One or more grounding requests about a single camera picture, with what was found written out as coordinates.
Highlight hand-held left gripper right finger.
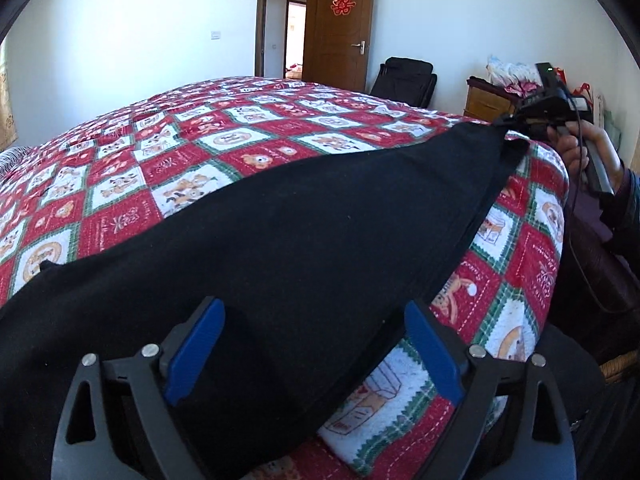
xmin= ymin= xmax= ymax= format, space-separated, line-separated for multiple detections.
xmin=404 ymin=299 xmax=577 ymax=480

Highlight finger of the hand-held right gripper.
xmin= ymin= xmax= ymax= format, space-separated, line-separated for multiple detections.
xmin=492 ymin=114 xmax=551 ymax=140

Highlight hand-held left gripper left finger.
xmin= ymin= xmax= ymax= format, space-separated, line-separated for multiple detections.
xmin=50 ymin=296 xmax=227 ymax=480

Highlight black pants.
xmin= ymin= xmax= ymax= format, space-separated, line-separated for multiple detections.
xmin=0 ymin=122 xmax=531 ymax=480

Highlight person's right forearm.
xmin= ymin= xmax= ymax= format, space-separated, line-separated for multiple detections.
xmin=597 ymin=166 xmax=640 ymax=263

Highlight person's right hand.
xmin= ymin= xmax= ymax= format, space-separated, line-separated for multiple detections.
xmin=547 ymin=124 xmax=626 ymax=195

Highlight wooden cabinet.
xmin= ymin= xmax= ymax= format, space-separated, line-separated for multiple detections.
xmin=463 ymin=76 xmax=522 ymax=122

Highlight pile of bags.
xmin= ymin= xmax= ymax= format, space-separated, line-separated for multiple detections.
xmin=487 ymin=55 xmax=544 ymax=97

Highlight black folding chair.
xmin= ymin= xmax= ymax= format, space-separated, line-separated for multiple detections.
xmin=369 ymin=57 xmax=439 ymax=109

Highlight red printed patchwork blanket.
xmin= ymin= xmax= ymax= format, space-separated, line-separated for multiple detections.
xmin=0 ymin=76 xmax=572 ymax=480

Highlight person's dark clothed leg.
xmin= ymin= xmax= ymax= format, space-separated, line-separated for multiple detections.
xmin=532 ymin=322 xmax=640 ymax=480

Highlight wicker basket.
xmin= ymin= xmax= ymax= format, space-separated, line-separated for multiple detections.
xmin=597 ymin=349 xmax=640 ymax=387

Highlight brown wooden door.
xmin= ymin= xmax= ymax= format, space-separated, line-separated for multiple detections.
xmin=301 ymin=0 xmax=377 ymax=93

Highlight striped pillow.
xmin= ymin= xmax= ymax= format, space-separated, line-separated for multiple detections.
xmin=0 ymin=146 xmax=32 ymax=182

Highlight beige patterned curtain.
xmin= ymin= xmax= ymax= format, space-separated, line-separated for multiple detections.
xmin=0 ymin=40 xmax=19 ymax=151

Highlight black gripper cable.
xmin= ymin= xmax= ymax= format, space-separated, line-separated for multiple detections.
xmin=562 ymin=87 xmax=617 ymax=313

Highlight brown wooden door frame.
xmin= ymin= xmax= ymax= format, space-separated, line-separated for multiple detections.
xmin=254 ymin=0 xmax=321 ymax=79

